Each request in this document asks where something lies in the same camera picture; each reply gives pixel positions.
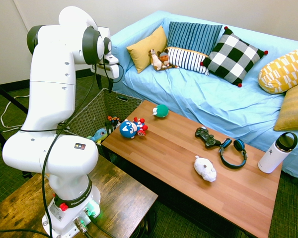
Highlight reddish wood coffee table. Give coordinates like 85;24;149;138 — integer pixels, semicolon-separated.
101;99;284;238

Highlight Captain America plush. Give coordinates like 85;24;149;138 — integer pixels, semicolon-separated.
119;117;149;139

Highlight blue black headphones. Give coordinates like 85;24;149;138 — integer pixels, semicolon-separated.
219;137;248;170

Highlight light blue covered sofa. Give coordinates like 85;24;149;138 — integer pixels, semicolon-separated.
111;10;298;183

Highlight white water bottle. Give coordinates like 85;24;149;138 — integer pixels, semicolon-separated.
257;132;298;174

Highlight teal striped pillow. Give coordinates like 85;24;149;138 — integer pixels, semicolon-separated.
165;21;223;57

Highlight blue fish plush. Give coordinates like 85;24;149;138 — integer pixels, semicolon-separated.
86;127;108;144

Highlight tan ferret plush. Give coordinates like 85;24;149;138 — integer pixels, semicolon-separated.
149;49;164;72

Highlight small stuffed animals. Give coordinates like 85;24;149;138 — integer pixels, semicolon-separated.
156;48;179;70

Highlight white animal plush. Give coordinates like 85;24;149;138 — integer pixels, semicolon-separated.
193;155;218;183

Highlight plain yellow pillow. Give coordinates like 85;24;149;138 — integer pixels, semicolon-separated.
126;25;168;74

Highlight rustic dark wood table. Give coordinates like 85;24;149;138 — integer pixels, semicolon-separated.
0;155;159;238

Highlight yellow white patterned bolster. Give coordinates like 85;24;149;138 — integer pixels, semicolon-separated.
258;44;298;95

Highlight green round plush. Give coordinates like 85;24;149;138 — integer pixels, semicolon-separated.
151;104;169;119

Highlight white floor cable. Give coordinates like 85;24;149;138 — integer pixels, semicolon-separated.
0;95;30;133

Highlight woven wicker basket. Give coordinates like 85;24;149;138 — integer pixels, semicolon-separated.
64;88;144;149

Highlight black camera tripod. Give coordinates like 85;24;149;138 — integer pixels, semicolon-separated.
0;78;29;149

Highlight black game controller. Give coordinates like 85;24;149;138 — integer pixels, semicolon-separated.
194;126;222;149

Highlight mustard ribbed pillow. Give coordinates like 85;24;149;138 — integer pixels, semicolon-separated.
273;80;298;131

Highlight black white checkered pillow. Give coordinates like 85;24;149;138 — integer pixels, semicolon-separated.
200;26;269;88

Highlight navy white striped pillow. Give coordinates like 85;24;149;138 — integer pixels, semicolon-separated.
163;46;211;76

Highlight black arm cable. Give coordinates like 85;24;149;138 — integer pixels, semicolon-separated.
19;56;125;238

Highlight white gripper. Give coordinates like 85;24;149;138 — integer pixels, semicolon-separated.
90;56;120;94

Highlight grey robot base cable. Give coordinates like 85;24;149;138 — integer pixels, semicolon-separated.
83;208;117;238

